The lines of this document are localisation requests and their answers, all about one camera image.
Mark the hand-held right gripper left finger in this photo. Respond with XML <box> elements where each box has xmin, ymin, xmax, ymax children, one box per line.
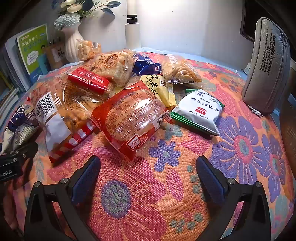
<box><xmin>24</xmin><ymin>155</ymin><xmax>101</xmax><ymax>241</ymax></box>

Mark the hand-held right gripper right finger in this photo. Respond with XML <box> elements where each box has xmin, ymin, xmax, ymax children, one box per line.
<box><xmin>195</xmin><ymin>155</ymin><xmax>271</xmax><ymax>241</ymax></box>

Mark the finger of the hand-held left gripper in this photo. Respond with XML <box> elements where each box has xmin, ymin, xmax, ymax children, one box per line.
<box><xmin>11</xmin><ymin>142</ymin><xmax>39</xmax><ymax>161</ymax></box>

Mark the blue and white patterned packet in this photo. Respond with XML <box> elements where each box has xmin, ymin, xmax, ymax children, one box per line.
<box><xmin>1</xmin><ymin>104</ymin><xmax>40</xmax><ymax>154</ymax></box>

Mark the red-white snack packet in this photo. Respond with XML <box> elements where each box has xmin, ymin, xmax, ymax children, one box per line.
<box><xmin>26</xmin><ymin>74</ymin><xmax>111</xmax><ymax>167</ymax></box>

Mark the white packet with green edge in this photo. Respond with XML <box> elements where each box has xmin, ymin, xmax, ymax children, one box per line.
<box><xmin>170</xmin><ymin>89</ymin><xmax>225</xmax><ymax>137</ymax></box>

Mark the red clear bread packet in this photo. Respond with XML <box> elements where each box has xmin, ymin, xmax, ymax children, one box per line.
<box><xmin>90</xmin><ymin>83</ymin><xmax>173</xmax><ymax>168</ymax></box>

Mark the red label cracker packet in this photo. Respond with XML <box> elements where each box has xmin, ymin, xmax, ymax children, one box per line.
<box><xmin>67</xmin><ymin>67</ymin><xmax>115</xmax><ymax>101</ymax></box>

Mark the yellow snack packet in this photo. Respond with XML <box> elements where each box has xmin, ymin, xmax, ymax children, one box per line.
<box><xmin>139</xmin><ymin>74</ymin><xmax>177</xmax><ymax>112</ymax></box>

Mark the clear bag of small biscuits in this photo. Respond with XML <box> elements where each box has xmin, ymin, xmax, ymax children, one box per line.
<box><xmin>159</xmin><ymin>54</ymin><xmax>203</xmax><ymax>85</ymax></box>

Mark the small clear cracker packet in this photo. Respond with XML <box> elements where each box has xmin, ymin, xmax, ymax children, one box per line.
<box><xmin>76</xmin><ymin>39</ymin><xmax>102</xmax><ymax>62</ymax></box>

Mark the round rice cake packet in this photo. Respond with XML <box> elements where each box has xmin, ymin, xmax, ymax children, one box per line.
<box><xmin>90</xmin><ymin>49</ymin><xmax>137</xmax><ymax>87</ymax></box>

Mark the dark blue snack packet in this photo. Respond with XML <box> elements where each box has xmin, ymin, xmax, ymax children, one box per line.
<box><xmin>131</xmin><ymin>53</ymin><xmax>162</xmax><ymax>77</ymax></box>

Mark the floral woven cloth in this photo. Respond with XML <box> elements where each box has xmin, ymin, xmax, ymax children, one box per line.
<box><xmin>0</xmin><ymin>52</ymin><xmax>296</xmax><ymax>241</ymax></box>

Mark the stack of books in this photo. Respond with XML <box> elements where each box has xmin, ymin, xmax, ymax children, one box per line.
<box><xmin>0</xmin><ymin>37</ymin><xmax>30</xmax><ymax>121</ymax></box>

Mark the green cover book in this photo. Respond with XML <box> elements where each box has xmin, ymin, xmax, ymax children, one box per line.
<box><xmin>16</xmin><ymin>23</ymin><xmax>52</xmax><ymax>76</ymax></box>

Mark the white ribbed vase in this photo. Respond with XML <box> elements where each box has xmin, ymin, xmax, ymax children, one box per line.
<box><xmin>63</xmin><ymin>28</ymin><xmax>85</xmax><ymax>63</ymax></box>

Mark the grey pencil case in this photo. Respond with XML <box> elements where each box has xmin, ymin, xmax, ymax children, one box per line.
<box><xmin>242</xmin><ymin>17</ymin><xmax>290</xmax><ymax>116</ymax></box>

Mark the artificial flower bouquet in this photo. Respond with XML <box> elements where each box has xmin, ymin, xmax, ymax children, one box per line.
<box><xmin>51</xmin><ymin>0</ymin><xmax>122</xmax><ymax>30</ymax></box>

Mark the white desk lamp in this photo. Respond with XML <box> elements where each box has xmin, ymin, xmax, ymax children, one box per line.
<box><xmin>125</xmin><ymin>0</ymin><xmax>142</xmax><ymax>50</ymax></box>

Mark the dark monitor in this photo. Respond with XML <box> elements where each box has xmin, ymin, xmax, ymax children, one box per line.
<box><xmin>239</xmin><ymin>0</ymin><xmax>296</xmax><ymax>44</ymax></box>

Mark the wooden picture frame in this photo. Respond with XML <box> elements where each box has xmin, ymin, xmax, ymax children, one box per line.
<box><xmin>44</xmin><ymin>42</ymin><xmax>68</xmax><ymax>70</ymax></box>

